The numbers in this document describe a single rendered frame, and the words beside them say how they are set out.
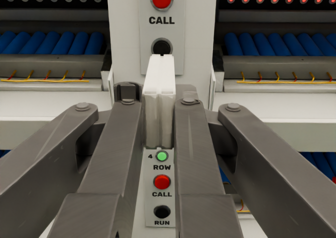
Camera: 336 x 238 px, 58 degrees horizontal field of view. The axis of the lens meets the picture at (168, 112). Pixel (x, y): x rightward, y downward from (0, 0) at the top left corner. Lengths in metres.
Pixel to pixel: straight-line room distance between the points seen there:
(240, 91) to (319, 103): 0.09
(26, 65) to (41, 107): 0.07
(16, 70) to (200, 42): 0.23
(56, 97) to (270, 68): 0.25
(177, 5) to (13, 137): 0.22
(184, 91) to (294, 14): 0.35
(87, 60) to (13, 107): 0.10
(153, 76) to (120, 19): 0.14
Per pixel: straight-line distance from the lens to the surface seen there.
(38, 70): 0.40
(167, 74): 0.16
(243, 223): 0.47
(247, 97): 0.35
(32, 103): 0.36
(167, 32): 0.28
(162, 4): 0.27
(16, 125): 0.35
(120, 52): 0.29
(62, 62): 0.38
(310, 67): 0.40
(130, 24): 0.28
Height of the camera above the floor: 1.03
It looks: 25 degrees down
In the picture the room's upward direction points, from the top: straight up
